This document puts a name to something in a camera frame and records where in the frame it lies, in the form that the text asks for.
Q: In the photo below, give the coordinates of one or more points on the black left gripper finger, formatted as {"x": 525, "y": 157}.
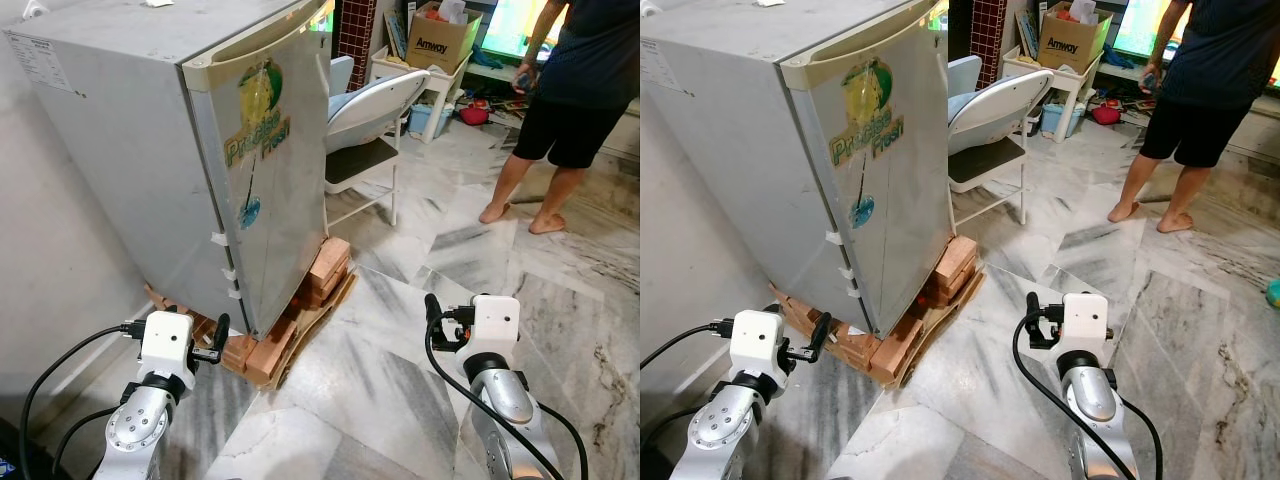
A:
{"x": 221, "y": 335}
{"x": 819, "y": 333}

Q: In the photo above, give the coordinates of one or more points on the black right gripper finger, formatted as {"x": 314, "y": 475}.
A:
{"x": 1033, "y": 306}
{"x": 433, "y": 308}

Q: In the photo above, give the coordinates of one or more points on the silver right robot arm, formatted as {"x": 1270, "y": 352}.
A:
{"x": 505, "y": 400}
{"x": 1090, "y": 395}

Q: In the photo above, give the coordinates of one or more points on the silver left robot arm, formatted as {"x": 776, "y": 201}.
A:
{"x": 715, "y": 435}
{"x": 140, "y": 430}

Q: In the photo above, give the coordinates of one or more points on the grey mini fridge body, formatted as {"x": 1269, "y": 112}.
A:
{"x": 720, "y": 150}
{"x": 110, "y": 150}

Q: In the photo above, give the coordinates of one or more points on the red brick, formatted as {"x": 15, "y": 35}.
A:
{"x": 955, "y": 260}
{"x": 330, "y": 262}
{"x": 895, "y": 352}
{"x": 238, "y": 355}
{"x": 270, "y": 355}
{"x": 858, "y": 348}

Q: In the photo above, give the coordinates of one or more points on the light blue plastic basket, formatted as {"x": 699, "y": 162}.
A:
{"x": 430, "y": 120}
{"x": 1062, "y": 120}

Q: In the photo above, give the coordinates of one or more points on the small red object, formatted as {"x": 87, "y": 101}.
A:
{"x": 1105, "y": 113}
{"x": 475, "y": 113}

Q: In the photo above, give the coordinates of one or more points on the white folding chair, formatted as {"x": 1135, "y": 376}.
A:
{"x": 370, "y": 105}
{"x": 990, "y": 105}

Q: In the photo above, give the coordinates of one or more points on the white storage rack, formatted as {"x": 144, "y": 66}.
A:
{"x": 1060, "y": 82}
{"x": 425, "y": 82}

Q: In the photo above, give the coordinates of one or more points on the green ball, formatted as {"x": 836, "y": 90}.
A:
{"x": 1273, "y": 293}

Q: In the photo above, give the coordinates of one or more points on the person in black shorts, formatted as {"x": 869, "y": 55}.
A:
{"x": 575, "y": 90}
{"x": 1205, "y": 90}

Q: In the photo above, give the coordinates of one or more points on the brown Amway cardboard box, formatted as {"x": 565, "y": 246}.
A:
{"x": 435, "y": 45}
{"x": 1070, "y": 45}

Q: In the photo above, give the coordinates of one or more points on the red tiled column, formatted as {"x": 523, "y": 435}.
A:
{"x": 988, "y": 35}
{"x": 356, "y": 35}

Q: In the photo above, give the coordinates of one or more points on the lit television screen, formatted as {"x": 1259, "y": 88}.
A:
{"x": 1140, "y": 28}
{"x": 510, "y": 28}

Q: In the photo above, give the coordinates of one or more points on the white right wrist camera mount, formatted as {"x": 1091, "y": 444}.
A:
{"x": 1085, "y": 318}
{"x": 495, "y": 320}

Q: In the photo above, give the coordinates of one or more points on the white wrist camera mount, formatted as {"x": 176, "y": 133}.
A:
{"x": 1085, "y": 318}
{"x": 167, "y": 340}
{"x": 757, "y": 342}
{"x": 495, "y": 320}

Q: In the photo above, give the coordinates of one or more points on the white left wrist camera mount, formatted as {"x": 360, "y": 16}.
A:
{"x": 757, "y": 342}
{"x": 167, "y": 340}

